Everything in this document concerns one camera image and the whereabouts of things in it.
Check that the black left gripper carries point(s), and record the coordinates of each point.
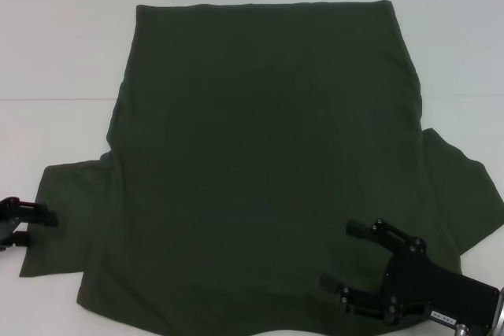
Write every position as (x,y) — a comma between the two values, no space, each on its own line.
(8,218)

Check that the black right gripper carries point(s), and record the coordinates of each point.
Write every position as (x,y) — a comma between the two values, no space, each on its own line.
(433,292)

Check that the dark green t-shirt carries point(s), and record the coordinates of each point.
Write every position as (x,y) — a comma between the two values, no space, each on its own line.
(256,135)

